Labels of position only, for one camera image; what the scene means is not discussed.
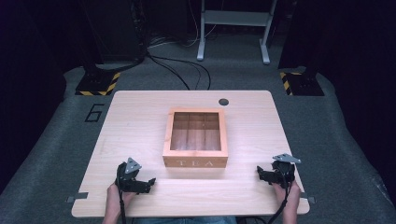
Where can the black cabinet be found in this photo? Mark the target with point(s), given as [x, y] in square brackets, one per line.
[115, 28]

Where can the person's right hand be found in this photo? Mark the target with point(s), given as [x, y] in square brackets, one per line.
[293, 194]

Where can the white metal stand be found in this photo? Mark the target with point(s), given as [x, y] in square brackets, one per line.
[236, 18]

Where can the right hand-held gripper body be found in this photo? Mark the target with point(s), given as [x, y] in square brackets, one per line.
[282, 172]

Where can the black stand with striped base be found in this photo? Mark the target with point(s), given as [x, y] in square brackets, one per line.
[303, 83]
[98, 82]

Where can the person's left hand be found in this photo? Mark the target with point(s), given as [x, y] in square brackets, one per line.
[112, 199]

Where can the dark round table grommet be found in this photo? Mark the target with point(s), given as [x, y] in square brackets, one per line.
[223, 102]

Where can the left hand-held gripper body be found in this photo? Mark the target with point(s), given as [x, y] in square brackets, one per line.
[128, 182]

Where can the grey table edge bracket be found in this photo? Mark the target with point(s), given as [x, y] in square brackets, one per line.
[77, 197]
[308, 198]

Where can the wooden tea box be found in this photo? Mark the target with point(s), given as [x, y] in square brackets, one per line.
[195, 160]

